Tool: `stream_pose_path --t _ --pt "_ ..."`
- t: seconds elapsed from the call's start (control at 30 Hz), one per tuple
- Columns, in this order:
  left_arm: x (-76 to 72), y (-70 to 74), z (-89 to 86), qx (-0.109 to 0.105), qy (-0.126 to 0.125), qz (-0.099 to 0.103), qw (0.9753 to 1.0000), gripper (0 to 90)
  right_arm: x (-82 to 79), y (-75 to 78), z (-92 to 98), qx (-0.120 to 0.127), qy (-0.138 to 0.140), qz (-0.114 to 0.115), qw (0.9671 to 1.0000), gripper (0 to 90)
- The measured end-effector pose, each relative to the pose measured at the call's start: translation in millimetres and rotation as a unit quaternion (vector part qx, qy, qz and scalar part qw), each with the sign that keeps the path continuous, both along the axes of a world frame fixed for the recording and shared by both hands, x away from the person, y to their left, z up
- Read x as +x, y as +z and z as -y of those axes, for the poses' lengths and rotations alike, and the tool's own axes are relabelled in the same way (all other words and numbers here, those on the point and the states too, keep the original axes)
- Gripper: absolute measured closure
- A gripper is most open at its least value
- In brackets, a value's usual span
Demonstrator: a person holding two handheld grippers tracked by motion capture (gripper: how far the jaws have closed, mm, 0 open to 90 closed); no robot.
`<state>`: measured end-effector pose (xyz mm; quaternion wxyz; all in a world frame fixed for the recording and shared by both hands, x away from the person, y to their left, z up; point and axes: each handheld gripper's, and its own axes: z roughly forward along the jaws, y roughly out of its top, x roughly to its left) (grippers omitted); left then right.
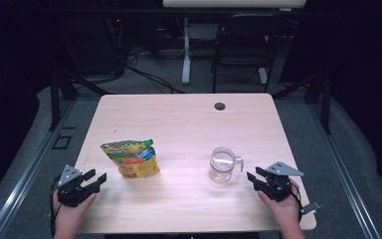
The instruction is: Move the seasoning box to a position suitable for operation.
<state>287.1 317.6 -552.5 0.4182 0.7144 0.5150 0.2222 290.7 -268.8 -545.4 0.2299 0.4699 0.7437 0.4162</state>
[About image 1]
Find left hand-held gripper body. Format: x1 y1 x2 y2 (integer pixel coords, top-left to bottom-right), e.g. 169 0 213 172
58 164 101 207

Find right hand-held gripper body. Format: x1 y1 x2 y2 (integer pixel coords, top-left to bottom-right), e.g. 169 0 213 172
258 161 304 202

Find clear glass jar with lid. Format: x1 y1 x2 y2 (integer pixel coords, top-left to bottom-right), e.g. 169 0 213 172
208 146 245 184

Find yellow spout pouch green cap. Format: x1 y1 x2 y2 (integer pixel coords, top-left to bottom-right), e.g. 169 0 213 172
99 138 161 179

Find person's left hand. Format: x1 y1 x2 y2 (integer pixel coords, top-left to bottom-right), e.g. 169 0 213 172
53 191 97 230

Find person's right hand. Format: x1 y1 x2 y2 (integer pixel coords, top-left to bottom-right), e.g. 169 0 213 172
258 178 302 228

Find grey tape strip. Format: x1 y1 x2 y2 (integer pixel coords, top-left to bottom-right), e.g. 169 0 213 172
299 200 322 216

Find black metal stand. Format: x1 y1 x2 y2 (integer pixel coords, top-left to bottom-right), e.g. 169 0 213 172
48 71 110 131
272 71 332 135

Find short white desk foot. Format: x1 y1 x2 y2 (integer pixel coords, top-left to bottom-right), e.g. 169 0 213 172
258 67 269 85

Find dark cabinet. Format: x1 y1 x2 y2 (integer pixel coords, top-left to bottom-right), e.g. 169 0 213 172
69 16 123 76

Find black folding chair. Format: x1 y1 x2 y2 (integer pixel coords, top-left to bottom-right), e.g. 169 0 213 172
211 13 287 94

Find tall white desk leg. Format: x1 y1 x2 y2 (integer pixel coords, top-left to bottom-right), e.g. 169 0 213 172
181 17 192 86

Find white background desk top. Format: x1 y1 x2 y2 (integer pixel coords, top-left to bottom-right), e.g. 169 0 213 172
162 0 307 9

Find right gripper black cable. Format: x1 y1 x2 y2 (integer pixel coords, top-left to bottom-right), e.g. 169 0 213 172
289 181 304 222

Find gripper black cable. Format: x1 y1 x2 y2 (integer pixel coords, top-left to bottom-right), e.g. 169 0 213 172
49 174 63 238
289 181 304 222

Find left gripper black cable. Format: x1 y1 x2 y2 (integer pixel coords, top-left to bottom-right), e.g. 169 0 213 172
49 174 63 238

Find aluminium floor rail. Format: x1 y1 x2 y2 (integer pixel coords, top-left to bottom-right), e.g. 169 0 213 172
306 99 382 239
0 99 78 239

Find black floor cables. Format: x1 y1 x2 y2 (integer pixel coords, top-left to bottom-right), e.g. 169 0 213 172
125 64 185 95

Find tangle of cables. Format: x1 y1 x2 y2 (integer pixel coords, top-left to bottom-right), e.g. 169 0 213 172
125 45 155 68

